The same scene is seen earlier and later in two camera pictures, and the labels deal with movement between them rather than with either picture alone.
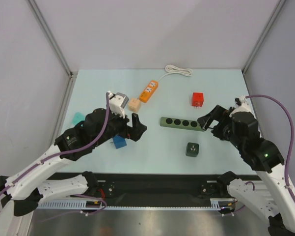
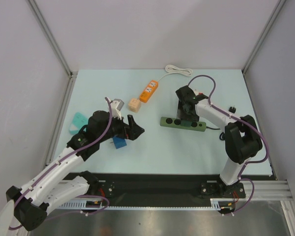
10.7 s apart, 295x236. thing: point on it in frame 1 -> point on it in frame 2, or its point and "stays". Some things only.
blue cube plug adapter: [119, 141] stays
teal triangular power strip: [78, 117] stays
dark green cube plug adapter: [192, 149] -> [186, 123]
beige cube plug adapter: [134, 104] stays
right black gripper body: [219, 123] -> [185, 108]
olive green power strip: [180, 124] stays
